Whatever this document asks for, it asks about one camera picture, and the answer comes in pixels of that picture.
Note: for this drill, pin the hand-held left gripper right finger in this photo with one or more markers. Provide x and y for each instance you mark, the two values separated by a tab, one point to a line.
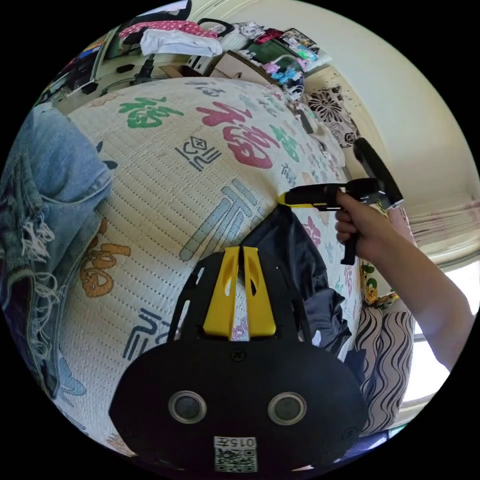
259	307

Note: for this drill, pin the black t-shirt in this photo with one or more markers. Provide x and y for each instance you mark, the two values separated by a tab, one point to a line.
300	255

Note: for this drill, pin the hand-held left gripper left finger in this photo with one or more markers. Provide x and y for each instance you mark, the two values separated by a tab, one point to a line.
222	300

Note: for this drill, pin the brown carton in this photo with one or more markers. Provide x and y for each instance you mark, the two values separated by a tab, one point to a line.
240	67

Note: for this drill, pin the person's right forearm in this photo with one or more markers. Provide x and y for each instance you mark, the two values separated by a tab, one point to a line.
423	292

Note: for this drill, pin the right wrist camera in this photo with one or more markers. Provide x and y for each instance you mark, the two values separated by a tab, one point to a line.
378	170

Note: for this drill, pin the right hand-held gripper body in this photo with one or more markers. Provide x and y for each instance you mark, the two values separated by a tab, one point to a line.
318	193

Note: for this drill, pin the pink curtain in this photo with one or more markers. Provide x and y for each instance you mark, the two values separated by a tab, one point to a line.
446	228

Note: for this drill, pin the window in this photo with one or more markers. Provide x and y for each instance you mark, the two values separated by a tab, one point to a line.
446	318

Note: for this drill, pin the black and white floral pillow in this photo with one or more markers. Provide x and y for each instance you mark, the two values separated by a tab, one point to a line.
332	112

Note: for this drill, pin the person's right hand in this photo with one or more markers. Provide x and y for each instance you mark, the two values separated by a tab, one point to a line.
362	225

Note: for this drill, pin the bed with printed woven mat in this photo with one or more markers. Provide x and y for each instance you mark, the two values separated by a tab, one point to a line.
157	195

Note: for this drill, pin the pile of clothes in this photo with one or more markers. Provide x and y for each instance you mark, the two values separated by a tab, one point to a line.
48	210

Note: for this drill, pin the cluttered shelf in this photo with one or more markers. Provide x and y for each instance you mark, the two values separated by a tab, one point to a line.
277	52

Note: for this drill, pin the zebra striped pillow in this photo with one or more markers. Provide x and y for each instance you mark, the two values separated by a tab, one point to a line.
386	360

